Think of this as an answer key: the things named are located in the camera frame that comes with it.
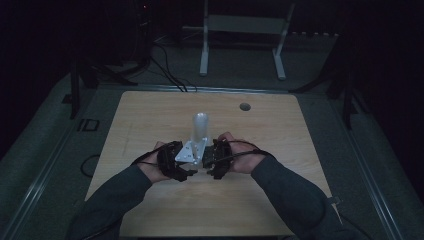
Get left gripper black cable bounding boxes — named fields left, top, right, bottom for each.
left=130, top=140, right=183, bottom=168

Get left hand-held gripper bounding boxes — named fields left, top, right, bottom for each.
left=157, top=137, right=208, bottom=183

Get black tripod stand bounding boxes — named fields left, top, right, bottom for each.
left=289, top=33, right=372, bottom=132
left=67, top=54, right=138, bottom=120

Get black floor cables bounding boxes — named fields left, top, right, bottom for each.
left=150, top=42, right=198, bottom=93

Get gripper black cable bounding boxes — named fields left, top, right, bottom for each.
left=130, top=140, right=183, bottom=168
left=226, top=139, right=277, bottom=160

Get person's left hand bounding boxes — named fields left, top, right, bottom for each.
left=138, top=141, right=171, bottom=184

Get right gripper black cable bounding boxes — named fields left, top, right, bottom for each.
left=226, top=139, right=277, bottom=160

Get looped black floor cable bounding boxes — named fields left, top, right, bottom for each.
left=80, top=153, right=102, bottom=179

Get black rectangular floor frame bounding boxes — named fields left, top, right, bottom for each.
left=76, top=118, right=101, bottom=132

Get white metal stand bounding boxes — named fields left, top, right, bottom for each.
left=199, top=0, right=296, bottom=81

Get person's right hand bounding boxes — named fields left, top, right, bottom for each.
left=218, top=131, right=268, bottom=175

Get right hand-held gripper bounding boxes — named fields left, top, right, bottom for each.
left=202, top=139, right=234, bottom=180

